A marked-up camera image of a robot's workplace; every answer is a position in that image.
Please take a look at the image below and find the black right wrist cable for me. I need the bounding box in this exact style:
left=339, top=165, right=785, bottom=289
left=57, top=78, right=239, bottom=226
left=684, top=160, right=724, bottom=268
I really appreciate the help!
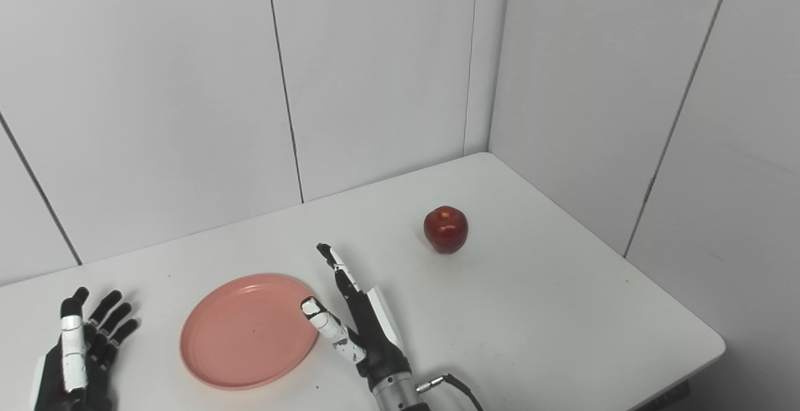
left=416, top=373, right=485, bottom=411

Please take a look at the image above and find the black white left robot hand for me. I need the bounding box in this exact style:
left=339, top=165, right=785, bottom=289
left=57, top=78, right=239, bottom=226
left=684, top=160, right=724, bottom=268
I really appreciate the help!
left=30, top=287, right=139, bottom=411

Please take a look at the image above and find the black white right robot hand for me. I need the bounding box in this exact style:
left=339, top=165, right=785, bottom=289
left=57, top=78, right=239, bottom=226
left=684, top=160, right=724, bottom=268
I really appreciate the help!
left=301, top=243, right=413, bottom=393

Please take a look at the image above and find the red apple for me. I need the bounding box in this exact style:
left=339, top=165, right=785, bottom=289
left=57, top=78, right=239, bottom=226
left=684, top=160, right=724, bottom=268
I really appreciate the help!
left=424, top=205, right=469, bottom=254

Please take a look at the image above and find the pink round plate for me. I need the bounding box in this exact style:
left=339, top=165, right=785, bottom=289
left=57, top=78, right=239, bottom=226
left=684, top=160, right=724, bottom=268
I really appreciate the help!
left=179, top=274, right=321, bottom=390

